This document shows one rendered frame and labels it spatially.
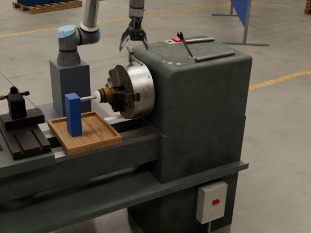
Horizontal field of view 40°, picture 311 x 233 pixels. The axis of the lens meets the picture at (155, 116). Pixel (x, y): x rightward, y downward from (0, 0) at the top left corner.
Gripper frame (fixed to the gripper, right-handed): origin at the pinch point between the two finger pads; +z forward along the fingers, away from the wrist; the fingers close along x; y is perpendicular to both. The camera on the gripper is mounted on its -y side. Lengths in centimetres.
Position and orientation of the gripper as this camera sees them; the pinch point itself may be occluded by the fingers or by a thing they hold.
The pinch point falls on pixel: (133, 51)
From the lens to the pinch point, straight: 228.5
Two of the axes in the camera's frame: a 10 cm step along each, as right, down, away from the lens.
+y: 2.5, 5.2, -8.1
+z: -0.7, 8.5, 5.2
